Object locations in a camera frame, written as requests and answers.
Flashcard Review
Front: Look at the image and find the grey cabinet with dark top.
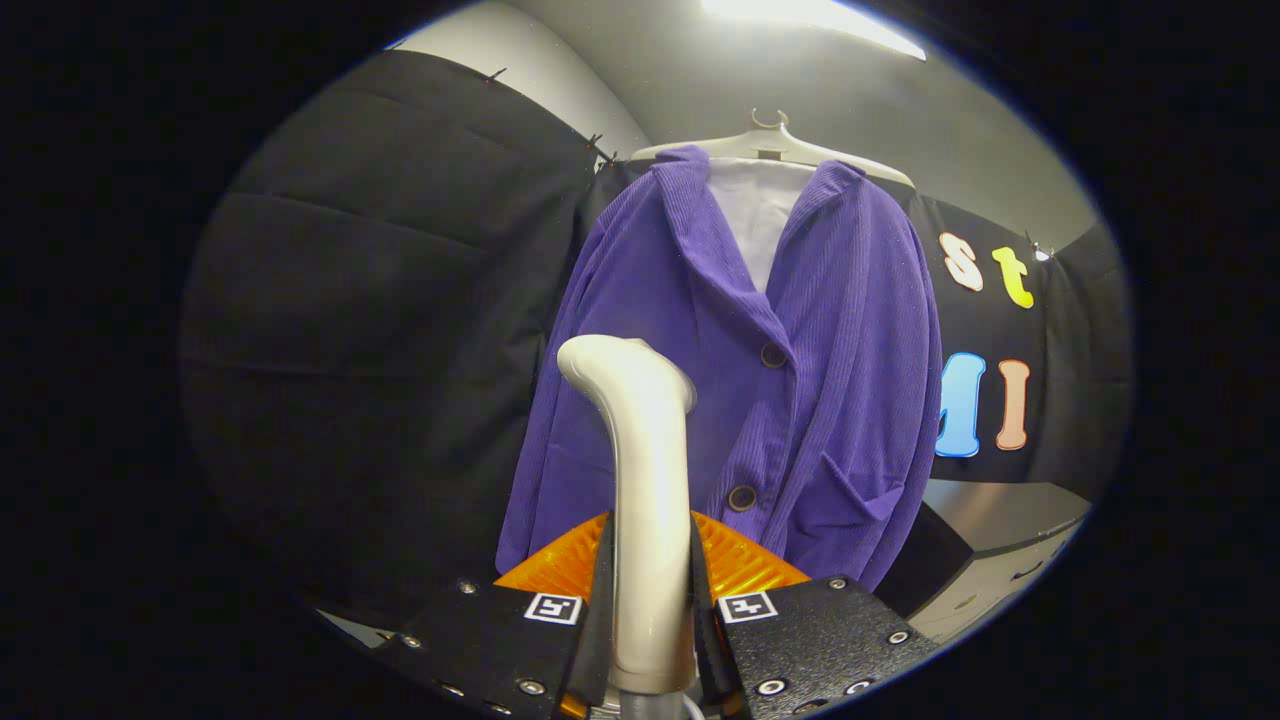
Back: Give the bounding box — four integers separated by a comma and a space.
878, 479, 1094, 644

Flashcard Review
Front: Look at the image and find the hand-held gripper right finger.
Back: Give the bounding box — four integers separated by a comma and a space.
689, 511, 943, 719

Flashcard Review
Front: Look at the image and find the white clothes hanger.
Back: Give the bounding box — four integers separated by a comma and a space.
629, 108, 917, 190

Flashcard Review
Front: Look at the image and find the white inner garment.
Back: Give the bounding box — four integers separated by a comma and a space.
707, 157, 820, 294

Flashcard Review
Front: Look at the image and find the purple corduroy jacket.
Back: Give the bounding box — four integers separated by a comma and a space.
495, 144, 944, 594

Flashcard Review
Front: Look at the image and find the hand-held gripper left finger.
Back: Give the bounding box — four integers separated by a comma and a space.
398, 511, 615, 719

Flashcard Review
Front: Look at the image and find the white garment steamer head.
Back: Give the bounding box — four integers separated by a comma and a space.
556, 334, 699, 697

